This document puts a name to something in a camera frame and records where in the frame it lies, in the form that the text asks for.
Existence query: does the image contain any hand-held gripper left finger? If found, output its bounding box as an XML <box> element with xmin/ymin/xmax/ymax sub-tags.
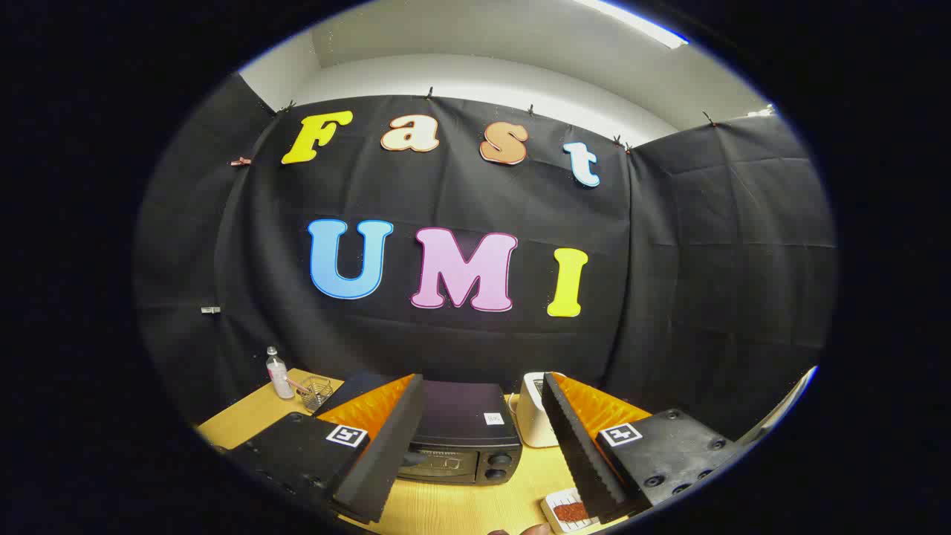
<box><xmin>221</xmin><ymin>373</ymin><xmax>429</xmax><ymax>525</ymax></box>

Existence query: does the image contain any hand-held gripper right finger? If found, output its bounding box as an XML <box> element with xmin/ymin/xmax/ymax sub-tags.
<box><xmin>540</xmin><ymin>372</ymin><xmax>744</xmax><ymax>525</ymax></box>

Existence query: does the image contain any black toaster oven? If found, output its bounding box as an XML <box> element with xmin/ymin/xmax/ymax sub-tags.
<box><xmin>316</xmin><ymin>370</ymin><xmax>523</xmax><ymax>487</ymax></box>

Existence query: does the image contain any white bread toaster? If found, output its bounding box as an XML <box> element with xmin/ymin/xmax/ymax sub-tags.
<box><xmin>515</xmin><ymin>372</ymin><xmax>570</xmax><ymax>450</ymax></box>

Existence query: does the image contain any white rectangular dish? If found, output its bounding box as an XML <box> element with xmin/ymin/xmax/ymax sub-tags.
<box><xmin>540</xmin><ymin>487</ymin><xmax>600</xmax><ymax>534</ymax></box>

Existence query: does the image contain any clear plastic bottle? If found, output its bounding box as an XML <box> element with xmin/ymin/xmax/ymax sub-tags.
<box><xmin>265</xmin><ymin>346</ymin><xmax>296</xmax><ymax>401</ymax></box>

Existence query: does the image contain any black backdrop cloth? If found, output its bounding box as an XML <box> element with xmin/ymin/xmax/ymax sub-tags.
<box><xmin>134</xmin><ymin>73</ymin><xmax>839</xmax><ymax>447</ymax></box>

